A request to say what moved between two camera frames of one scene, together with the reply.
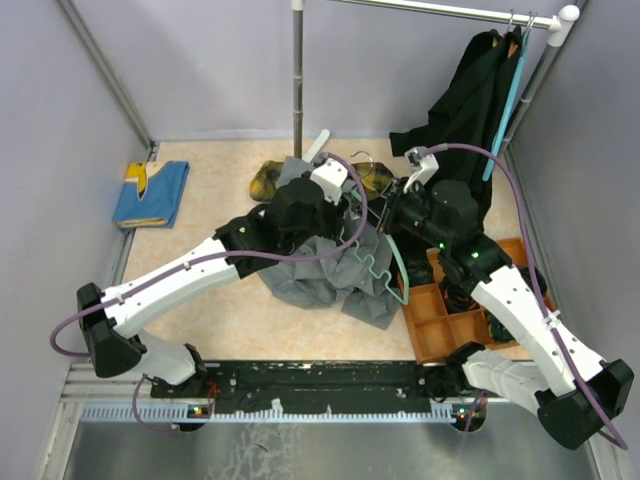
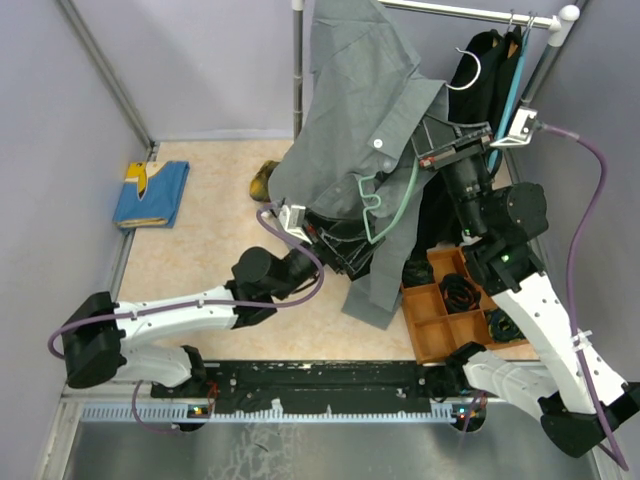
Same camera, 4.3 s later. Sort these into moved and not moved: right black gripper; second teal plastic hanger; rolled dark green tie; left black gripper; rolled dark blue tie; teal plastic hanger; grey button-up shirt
Moved: grey button-up shirt; left black gripper; teal plastic hanger; right black gripper
Not moved: rolled dark green tie; rolled dark blue tie; second teal plastic hanger
